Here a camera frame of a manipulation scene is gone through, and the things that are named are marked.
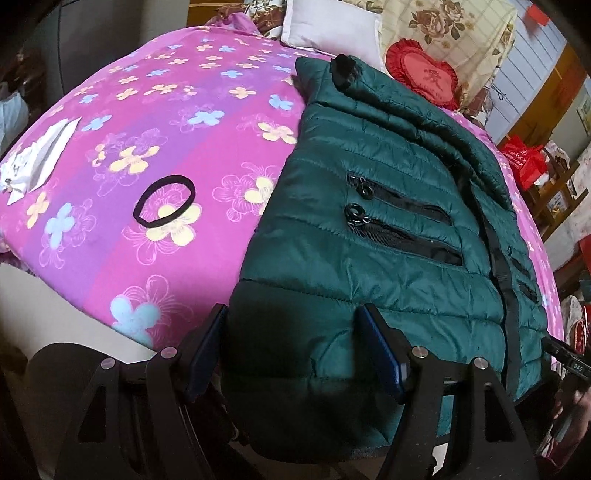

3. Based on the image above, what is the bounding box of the pink floral bedsheet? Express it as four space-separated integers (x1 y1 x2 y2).
0 11 566 354

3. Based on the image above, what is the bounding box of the white pillow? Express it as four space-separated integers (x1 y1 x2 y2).
281 0 386 70

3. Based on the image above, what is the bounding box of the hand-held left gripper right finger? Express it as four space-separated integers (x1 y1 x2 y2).
355 303 539 480

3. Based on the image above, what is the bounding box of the orange wooden door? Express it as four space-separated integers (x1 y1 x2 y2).
496 44 583 145

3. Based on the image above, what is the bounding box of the white paper on bed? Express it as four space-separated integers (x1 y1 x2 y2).
0 117 81 206

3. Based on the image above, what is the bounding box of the white plastic bag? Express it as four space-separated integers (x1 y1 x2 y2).
0 90 31 139

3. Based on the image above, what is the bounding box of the grey wardrobe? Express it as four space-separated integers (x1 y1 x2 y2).
28 0 190 93

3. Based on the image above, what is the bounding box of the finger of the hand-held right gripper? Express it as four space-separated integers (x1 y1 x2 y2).
541 336 591 376

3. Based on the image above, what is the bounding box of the black hair band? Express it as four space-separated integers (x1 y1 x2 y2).
133 175 197 229

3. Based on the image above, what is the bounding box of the wooden chair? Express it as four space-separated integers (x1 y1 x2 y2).
522 145 591 241

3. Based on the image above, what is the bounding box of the red shopping bag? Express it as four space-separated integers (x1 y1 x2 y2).
501 135 550 190

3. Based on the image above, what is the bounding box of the person's right hand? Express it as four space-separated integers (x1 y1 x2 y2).
556 378 591 446

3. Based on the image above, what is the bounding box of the red heart cushion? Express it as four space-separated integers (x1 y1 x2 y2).
385 39 460 112

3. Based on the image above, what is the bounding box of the green puffer jacket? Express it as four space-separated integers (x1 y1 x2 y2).
222 54 561 464

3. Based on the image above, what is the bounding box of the framed wall picture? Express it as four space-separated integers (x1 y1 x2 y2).
577 76 591 121

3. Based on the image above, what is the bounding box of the beige rose print quilt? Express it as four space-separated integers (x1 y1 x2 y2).
342 0 518 112

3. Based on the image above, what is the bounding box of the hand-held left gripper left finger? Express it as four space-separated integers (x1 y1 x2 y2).
53 302 229 480

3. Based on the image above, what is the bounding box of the brown floral blanket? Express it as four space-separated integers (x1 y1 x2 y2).
203 0 296 42

